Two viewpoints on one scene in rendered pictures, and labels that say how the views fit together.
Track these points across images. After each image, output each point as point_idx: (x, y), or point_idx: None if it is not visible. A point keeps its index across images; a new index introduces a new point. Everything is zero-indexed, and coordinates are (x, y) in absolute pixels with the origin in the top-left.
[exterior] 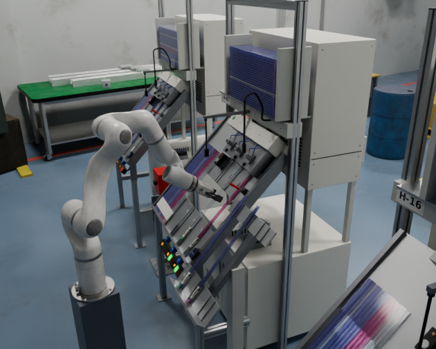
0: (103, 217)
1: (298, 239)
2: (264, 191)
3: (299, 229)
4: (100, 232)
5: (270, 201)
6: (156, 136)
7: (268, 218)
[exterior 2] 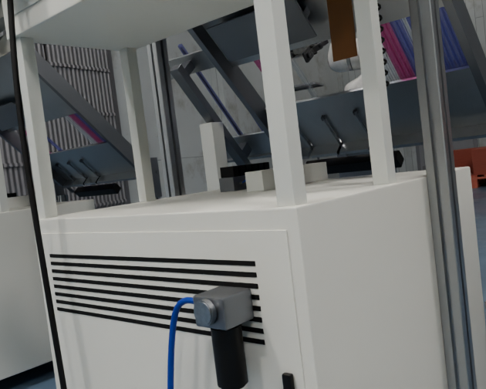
0: (329, 50)
1: (167, 201)
2: (197, 42)
3: (173, 202)
4: (331, 66)
5: (328, 193)
6: None
7: (275, 191)
